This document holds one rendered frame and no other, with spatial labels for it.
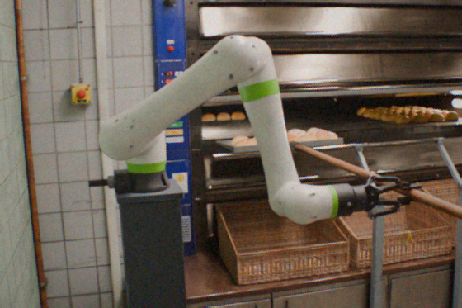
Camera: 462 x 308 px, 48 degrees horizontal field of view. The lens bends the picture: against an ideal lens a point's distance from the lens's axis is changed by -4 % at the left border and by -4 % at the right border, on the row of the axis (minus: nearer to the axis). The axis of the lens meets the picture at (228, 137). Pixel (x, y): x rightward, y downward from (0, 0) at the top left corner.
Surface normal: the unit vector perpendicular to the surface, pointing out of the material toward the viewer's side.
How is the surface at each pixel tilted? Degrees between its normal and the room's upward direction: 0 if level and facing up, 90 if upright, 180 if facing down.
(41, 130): 90
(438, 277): 91
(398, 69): 70
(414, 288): 90
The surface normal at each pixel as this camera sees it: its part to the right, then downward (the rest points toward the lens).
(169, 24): 0.23, 0.13
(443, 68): 0.21, -0.22
